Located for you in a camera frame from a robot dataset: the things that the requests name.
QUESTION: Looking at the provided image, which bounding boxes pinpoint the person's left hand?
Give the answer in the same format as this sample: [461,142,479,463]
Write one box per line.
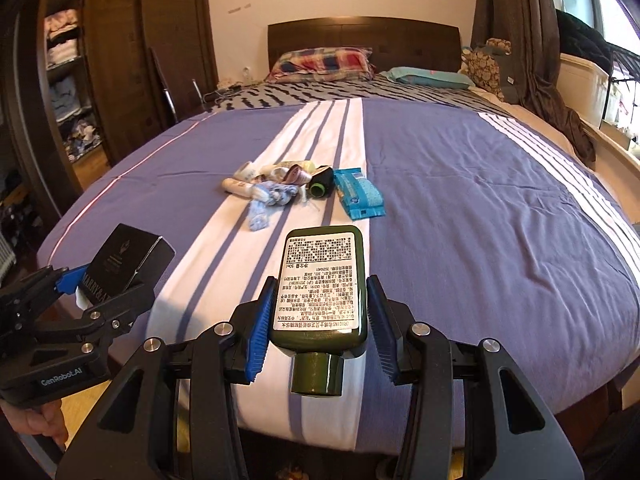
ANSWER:
[20,398,69,454]

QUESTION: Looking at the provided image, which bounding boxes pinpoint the teal pillow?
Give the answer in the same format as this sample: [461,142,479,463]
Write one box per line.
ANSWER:
[385,66,473,92]

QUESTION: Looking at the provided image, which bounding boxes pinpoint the dark green labelled bottle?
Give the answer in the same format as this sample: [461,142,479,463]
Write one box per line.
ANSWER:
[270,225,372,397]

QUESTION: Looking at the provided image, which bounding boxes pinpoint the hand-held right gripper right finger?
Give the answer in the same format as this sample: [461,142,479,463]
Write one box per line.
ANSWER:
[366,275,586,480]

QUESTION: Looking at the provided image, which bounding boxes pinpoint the plaid pillow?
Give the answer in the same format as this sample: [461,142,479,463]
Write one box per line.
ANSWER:
[265,47,376,83]

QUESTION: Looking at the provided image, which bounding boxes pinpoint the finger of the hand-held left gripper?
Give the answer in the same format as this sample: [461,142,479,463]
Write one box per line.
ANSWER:
[10,282,157,361]
[0,266,87,333]

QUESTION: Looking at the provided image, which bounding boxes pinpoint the black cardboard box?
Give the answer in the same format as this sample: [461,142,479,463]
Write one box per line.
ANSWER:
[77,223,176,311]

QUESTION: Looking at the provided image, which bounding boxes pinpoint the purple white striped bedspread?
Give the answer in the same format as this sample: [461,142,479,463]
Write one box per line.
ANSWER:
[37,97,640,453]

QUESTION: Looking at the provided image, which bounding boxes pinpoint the dark garment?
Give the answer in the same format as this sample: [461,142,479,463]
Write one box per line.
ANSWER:
[555,9,614,74]

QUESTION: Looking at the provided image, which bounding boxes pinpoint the dark jar green rim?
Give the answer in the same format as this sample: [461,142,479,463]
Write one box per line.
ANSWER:
[307,165,335,198]

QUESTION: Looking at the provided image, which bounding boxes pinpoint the open wooden shelf unit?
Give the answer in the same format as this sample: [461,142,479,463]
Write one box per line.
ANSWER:
[0,0,110,228]

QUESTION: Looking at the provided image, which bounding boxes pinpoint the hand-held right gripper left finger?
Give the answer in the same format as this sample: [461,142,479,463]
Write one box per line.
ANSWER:
[56,276,279,480]

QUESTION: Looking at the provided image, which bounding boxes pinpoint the blue wipes packet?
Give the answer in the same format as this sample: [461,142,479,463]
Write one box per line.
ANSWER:
[332,167,388,221]

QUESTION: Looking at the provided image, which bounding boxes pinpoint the pink ribbon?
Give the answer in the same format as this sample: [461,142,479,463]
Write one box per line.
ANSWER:
[270,162,311,187]

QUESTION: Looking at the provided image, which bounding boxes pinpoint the black metal rack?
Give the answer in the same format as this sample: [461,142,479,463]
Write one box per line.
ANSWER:
[600,42,640,127]

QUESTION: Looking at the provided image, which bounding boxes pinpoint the black folded stand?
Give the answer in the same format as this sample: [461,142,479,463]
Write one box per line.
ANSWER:
[149,47,179,124]

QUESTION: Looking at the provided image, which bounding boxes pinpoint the dark wooden wardrobe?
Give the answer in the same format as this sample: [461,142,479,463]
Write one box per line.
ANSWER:
[82,0,218,162]

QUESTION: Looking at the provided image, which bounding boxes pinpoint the white charger cable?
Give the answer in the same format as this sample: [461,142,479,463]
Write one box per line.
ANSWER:
[192,79,242,102]

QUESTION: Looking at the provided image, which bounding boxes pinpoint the brown curtain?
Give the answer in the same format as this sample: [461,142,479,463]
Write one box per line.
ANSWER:
[472,0,597,163]

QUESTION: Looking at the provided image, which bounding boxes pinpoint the stacks of folded clothes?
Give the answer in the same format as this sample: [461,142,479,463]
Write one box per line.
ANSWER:
[44,7,101,161]

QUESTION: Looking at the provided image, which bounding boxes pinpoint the black white patterned blanket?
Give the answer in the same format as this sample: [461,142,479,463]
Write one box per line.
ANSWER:
[207,79,516,117]

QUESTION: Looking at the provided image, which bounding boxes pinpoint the small white bottle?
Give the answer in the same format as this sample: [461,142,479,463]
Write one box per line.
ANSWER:
[222,178,257,197]

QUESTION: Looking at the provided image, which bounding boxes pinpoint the dark wooden headboard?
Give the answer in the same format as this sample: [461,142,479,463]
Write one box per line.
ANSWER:
[267,16,462,81]

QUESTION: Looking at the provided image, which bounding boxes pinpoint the brown patterned cushion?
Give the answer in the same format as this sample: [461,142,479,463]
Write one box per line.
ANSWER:
[467,37,513,102]

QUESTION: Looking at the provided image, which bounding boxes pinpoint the white storage box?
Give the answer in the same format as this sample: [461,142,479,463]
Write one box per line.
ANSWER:
[557,52,613,128]

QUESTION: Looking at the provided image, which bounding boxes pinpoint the blue white crumpled cloth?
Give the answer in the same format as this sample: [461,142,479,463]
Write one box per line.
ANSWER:
[247,180,301,232]

